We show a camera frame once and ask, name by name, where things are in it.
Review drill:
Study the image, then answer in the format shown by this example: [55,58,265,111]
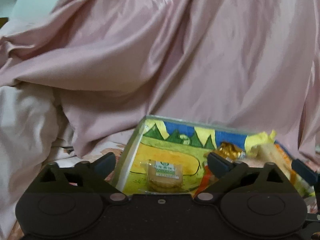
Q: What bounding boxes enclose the pink satin quilt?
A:
[0,0,320,230]

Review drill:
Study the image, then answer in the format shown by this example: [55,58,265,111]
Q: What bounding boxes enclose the green cookie pack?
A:
[142,160,183,193]

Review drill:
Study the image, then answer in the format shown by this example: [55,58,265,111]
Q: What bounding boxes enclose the red snack packet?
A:
[194,165,218,197]

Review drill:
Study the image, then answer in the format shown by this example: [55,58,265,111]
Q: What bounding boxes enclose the gold foil candy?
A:
[215,141,246,161]

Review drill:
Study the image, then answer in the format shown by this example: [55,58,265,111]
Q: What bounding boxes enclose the grey snack tray box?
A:
[109,114,318,198]

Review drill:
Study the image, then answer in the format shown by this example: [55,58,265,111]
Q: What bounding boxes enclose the floral bed sheet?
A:
[15,140,308,239]

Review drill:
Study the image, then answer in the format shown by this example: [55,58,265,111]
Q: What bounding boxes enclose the yellow orange bread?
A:
[243,131,314,198]

